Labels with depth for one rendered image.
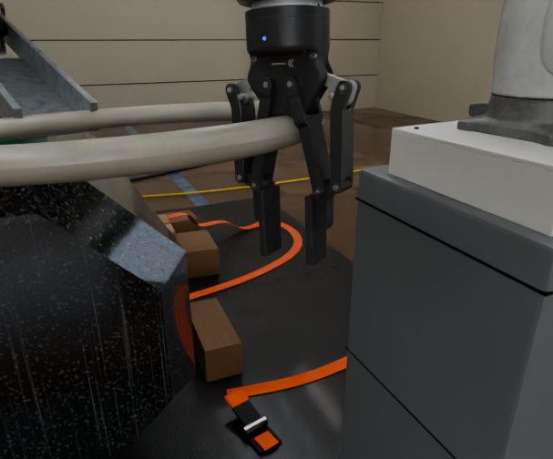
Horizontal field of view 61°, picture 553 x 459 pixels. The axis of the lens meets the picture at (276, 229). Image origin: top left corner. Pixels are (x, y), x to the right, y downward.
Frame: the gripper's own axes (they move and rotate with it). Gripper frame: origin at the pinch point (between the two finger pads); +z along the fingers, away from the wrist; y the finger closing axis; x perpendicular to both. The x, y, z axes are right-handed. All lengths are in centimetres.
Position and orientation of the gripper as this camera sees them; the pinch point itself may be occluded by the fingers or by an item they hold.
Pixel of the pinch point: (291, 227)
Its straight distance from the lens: 48.0
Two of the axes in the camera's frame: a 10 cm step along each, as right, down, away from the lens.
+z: 0.3, 9.5, 3.1
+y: -8.3, -1.4, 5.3
